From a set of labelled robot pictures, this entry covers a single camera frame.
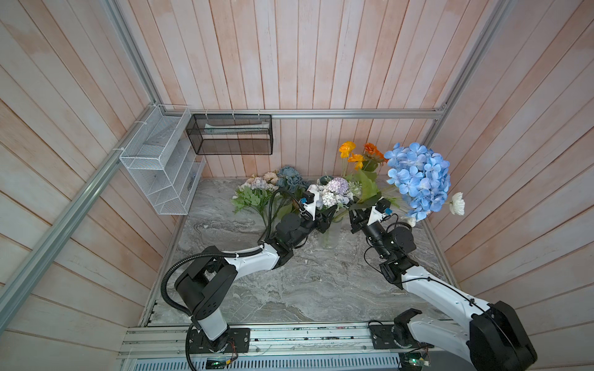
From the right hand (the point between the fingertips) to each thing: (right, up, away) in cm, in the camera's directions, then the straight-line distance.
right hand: (350, 199), depth 72 cm
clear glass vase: (-4, -15, +17) cm, 23 cm away
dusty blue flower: (-20, +9, +34) cm, 40 cm away
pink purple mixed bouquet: (-5, +2, -1) cm, 5 cm away
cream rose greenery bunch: (-36, +3, +29) cm, 46 cm away
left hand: (-5, -2, +4) cm, 7 cm away
